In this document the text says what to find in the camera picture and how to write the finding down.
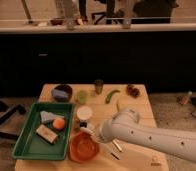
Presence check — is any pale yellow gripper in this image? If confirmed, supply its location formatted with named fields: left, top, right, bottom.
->
left=80, top=127, right=100, bottom=142

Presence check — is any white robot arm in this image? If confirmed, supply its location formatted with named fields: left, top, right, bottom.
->
left=82, top=108, right=196, bottom=163

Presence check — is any red bowl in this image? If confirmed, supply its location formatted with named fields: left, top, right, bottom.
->
left=69, top=132, right=100, bottom=163

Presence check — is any dark brown bowl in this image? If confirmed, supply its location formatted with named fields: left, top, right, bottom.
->
left=51, top=84, right=73, bottom=102

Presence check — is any blue sponge in bowl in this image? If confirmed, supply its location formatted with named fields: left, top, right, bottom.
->
left=52, top=89, right=68, bottom=99

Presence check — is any white cup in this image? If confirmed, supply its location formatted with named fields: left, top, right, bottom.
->
left=77, top=106, right=93, bottom=121

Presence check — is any green pepper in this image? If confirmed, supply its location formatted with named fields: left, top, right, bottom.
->
left=105, top=90, right=120, bottom=104

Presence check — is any green cup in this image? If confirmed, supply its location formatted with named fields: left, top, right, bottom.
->
left=76, top=90, right=87, bottom=104

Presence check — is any yellow banana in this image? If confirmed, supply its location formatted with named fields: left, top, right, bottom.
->
left=116, top=100, right=121, bottom=111

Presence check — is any silver fork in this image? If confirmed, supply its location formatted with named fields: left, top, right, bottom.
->
left=112, top=140, right=123, bottom=160

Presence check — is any orange ball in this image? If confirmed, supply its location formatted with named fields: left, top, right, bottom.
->
left=52, top=118, right=65, bottom=130

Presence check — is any metal cup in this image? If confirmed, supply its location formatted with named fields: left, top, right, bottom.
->
left=94, top=79, right=104, bottom=95

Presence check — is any wooden block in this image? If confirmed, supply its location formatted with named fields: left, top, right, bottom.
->
left=36, top=124, right=58, bottom=144

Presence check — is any blue wedge block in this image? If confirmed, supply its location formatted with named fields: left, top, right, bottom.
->
left=40, top=111, right=61, bottom=123

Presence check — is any green plastic tray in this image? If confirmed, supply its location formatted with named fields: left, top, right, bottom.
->
left=12, top=102, right=74, bottom=160

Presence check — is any black office chair base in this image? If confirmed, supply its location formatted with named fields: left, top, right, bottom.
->
left=0, top=100, right=26, bottom=140

